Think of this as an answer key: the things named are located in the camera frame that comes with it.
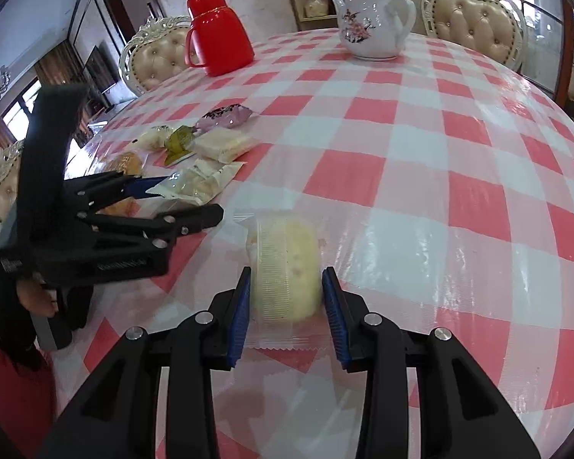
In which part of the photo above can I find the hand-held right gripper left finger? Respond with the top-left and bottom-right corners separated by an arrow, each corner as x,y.
36,265 -> 253,459

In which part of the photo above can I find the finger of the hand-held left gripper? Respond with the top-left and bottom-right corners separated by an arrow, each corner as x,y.
92,203 -> 225,250
66,171 -> 170,212

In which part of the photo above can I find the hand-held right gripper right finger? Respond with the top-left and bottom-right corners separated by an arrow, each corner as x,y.
320,266 -> 542,459

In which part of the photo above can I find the round yellow cake clear packet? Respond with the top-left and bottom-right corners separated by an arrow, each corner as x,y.
233,211 -> 330,353

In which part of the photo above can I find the purple snack packet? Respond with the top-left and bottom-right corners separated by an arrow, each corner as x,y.
192,104 -> 254,133

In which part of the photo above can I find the person's left forearm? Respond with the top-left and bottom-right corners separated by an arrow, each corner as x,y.
0,296 -> 58,459

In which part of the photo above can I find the person's left hand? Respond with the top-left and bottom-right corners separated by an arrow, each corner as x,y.
20,281 -> 60,316

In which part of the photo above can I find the bread packet orange label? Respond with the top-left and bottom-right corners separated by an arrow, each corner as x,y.
103,150 -> 145,177

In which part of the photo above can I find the yellow noodle cake packet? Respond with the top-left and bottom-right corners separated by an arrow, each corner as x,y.
98,198 -> 142,219

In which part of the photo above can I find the white bun packet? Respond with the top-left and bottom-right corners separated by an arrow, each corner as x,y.
133,124 -> 174,152

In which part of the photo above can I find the cream tufted dining chair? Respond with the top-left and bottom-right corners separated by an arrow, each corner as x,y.
0,140 -> 26,247
119,16 -> 193,98
421,0 -> 528,72

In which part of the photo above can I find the olive green snack packet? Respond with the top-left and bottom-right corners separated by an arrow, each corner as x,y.
164,124 -> 201,167

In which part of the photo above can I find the brown curtain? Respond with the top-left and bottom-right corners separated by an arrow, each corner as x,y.
33,41 -> 93,106

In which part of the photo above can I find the red white checkered tablecloth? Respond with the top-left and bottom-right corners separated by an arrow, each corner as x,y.
52,26 -> 574,459

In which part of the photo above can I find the red thermos jug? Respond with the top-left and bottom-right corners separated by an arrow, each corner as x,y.
185,0 -> 256,78

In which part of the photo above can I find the white floral teapot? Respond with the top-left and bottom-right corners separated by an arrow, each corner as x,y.
328,0 -> 418,62

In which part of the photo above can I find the wall television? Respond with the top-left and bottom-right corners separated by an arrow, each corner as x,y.
85,44 -> 119,101

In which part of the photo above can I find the glass door wooden frame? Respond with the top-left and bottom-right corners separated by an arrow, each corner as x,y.
519,0 -> 574,116

